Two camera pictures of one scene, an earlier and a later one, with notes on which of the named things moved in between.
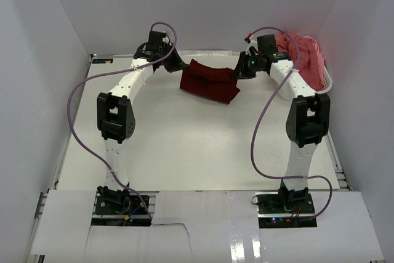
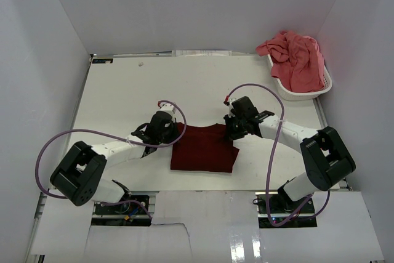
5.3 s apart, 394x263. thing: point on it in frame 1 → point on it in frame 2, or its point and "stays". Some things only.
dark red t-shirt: x=209 y=82 → x=203 y=149
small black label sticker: x=102 y=60 stays
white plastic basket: x=327 y=85 stays
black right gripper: x=242 y=73 → x=230 y=134
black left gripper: x=177 y=63 → x=175 y=133
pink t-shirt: x=311 y=60 stays
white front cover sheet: x=196 y=226 stays
